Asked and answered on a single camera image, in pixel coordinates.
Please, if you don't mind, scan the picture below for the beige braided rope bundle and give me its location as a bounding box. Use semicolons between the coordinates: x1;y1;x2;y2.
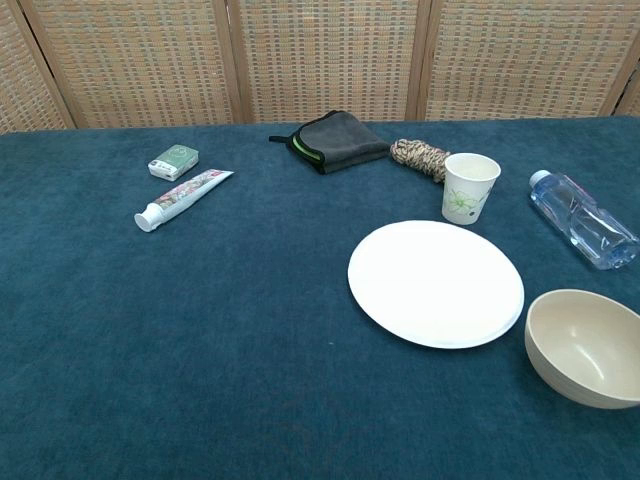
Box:
389;138;452;184

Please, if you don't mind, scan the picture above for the white round plate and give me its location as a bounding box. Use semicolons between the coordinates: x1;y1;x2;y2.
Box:
347;219;526;350

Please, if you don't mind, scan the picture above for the green tissue pack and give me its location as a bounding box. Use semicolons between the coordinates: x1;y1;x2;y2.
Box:
147;144;201;182

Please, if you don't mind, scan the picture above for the beige bowl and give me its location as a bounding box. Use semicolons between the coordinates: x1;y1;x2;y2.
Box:
524;288;640;410

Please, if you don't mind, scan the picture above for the woven bamboo folding screen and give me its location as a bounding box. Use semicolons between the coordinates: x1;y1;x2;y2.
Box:
0;0;640;135

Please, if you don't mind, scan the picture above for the folded grey microfibre towel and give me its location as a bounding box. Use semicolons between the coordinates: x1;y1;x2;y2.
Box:
268;110;392;176

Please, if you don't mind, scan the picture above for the clear plastic water bottle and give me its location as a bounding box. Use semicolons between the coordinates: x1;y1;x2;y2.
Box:
529;169;640;271

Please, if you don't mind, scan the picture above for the floral toothpaste tube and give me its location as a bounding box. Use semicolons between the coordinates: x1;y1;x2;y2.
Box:
133;168;235;234

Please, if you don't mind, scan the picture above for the paper cup with green flower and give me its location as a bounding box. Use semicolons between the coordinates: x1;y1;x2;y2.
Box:
441;152;502;226

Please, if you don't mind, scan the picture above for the blue table cloth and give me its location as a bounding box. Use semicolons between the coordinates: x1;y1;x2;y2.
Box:
0;117;640;480

